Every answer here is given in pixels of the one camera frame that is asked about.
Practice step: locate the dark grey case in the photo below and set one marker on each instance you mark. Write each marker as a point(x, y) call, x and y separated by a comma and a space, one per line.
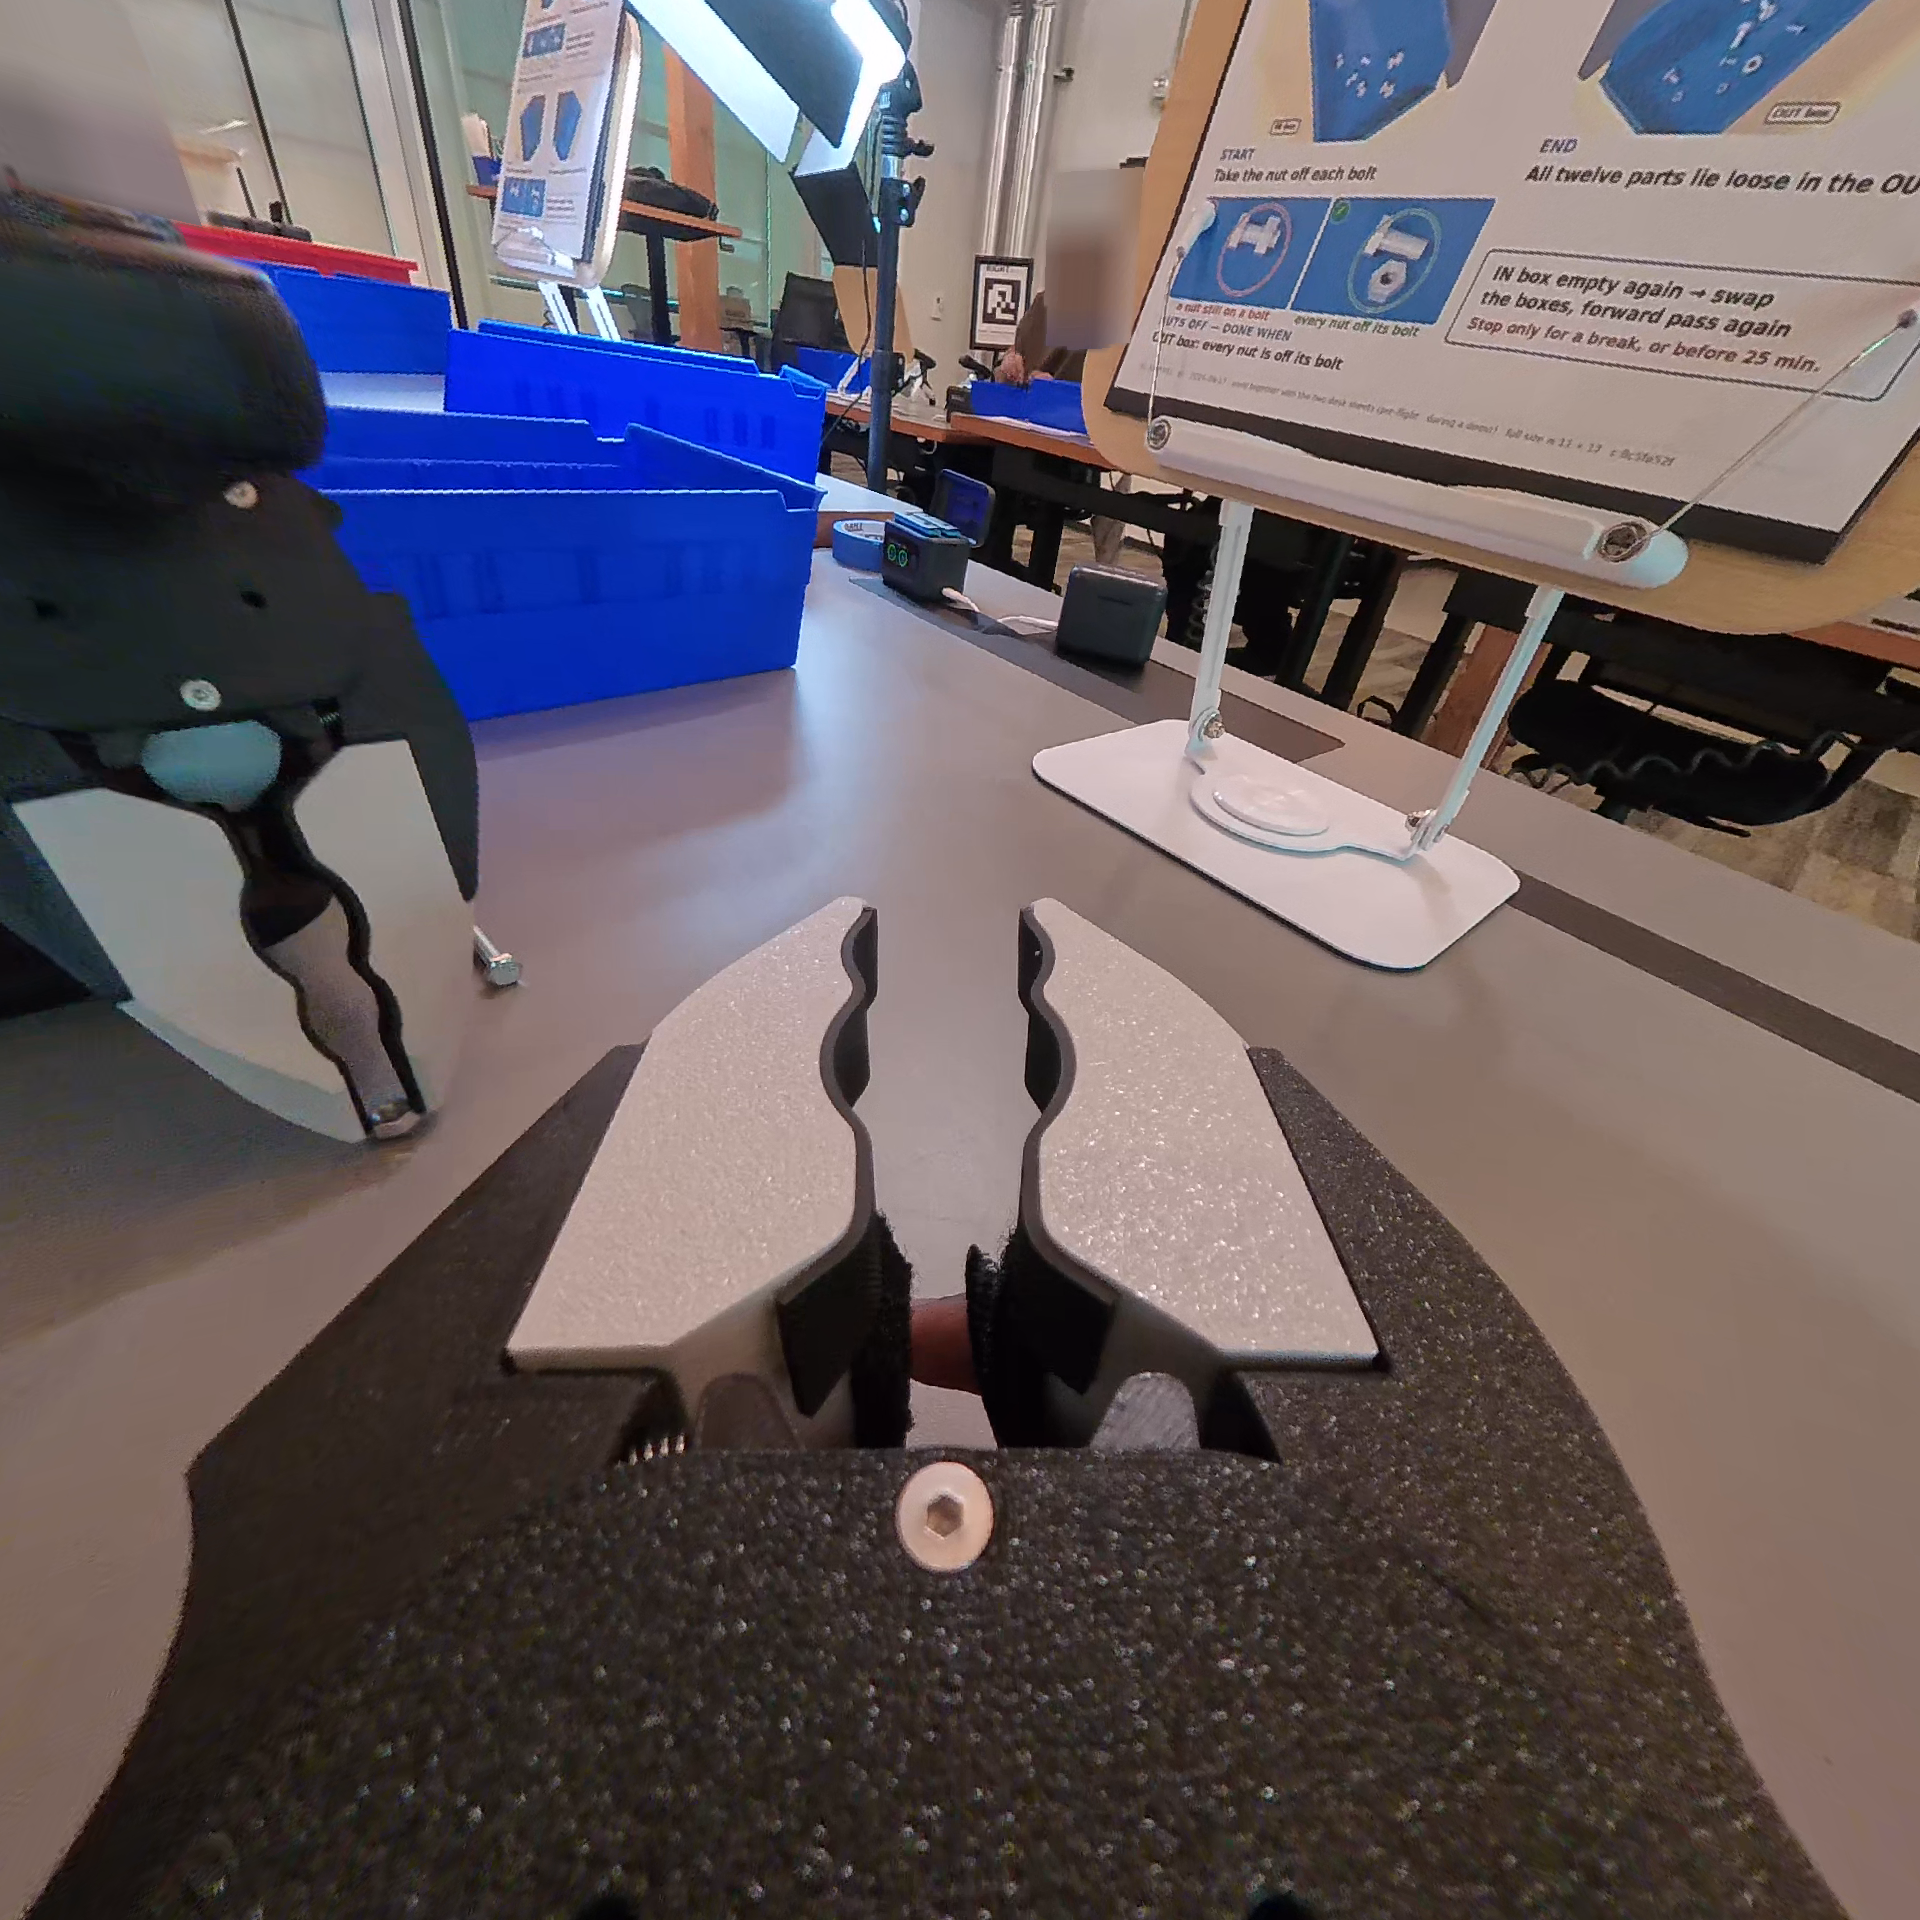
point(1108, 616)

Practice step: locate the wood-top desk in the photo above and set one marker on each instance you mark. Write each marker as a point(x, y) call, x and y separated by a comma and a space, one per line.
point(960, 434)

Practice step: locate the red plastic bin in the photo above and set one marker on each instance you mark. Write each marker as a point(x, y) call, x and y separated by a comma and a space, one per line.
point(300, 251)

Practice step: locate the black battery charger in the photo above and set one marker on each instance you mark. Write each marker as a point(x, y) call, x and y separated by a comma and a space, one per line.
point(922, 557)

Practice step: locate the steel hex nut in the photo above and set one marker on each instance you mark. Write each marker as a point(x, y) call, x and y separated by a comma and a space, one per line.
point(393, 1117)

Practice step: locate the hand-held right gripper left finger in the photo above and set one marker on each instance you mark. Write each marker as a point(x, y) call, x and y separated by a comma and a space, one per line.
point(704, 1185)

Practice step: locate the row of small blue bins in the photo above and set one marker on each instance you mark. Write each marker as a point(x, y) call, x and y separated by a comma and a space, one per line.
point(1035, 402)

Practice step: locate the black office chair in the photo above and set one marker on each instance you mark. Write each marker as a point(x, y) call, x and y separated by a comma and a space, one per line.
point(1680, 749)

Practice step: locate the person's right hand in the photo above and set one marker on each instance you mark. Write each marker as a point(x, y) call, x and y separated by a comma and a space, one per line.
point(941, 1341)

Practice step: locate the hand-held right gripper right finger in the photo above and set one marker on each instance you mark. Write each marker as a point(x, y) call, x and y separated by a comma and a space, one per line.
point(1184, 1200)

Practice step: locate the instruction sheet on stand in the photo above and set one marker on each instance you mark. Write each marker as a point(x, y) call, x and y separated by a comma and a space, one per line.
point(562, 149)

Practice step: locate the wooden desk with black legs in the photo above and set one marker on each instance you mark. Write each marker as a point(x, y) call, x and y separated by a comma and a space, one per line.
point(1861, 638)

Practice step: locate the blue plastic bin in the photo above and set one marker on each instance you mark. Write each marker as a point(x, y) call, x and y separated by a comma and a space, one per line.
point(358, 322)
point(598, 616)
point(645, 388)

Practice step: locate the studio light panel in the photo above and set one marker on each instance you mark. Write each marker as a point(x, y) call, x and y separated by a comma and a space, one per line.
point(779, 75)

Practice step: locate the printed marker sign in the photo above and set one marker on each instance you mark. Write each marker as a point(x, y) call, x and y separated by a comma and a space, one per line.
point(1002, 300)

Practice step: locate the blue tape roll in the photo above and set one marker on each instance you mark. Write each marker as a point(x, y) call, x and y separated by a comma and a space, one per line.
point(856, 542)

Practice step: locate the wooden display board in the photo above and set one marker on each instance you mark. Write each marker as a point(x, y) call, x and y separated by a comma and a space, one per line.
point(1769, 600)

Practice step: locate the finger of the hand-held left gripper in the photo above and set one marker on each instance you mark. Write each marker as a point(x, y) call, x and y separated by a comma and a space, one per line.
point(412, 885)
point(165, 930)

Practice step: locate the steel hex bolt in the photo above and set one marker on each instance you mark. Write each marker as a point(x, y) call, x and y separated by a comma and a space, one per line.
point(499, 961)

